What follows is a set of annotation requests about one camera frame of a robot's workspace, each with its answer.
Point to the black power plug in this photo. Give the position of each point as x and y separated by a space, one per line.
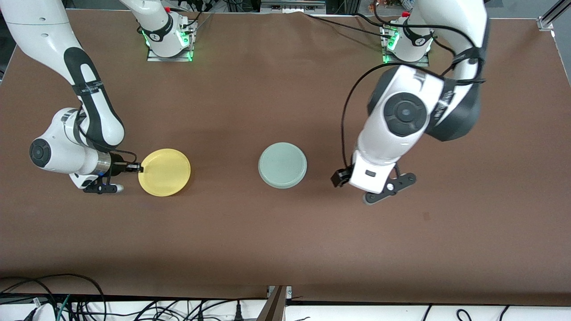
238 312

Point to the aluminium profile bar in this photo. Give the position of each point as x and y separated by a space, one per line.
276 307

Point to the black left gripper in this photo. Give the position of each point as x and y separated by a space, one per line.
341 178

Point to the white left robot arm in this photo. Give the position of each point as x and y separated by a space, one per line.
401 147

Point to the metal frame box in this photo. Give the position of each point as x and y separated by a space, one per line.
290 6

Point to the green round plate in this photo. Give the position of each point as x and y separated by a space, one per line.
282 165

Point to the aluminium corner profile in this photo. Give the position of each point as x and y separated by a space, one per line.
546 22

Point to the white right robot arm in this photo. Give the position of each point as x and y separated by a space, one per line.
40 35

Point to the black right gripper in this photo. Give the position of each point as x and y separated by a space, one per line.
117 167

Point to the yellow round plate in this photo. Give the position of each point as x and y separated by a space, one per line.
165 173

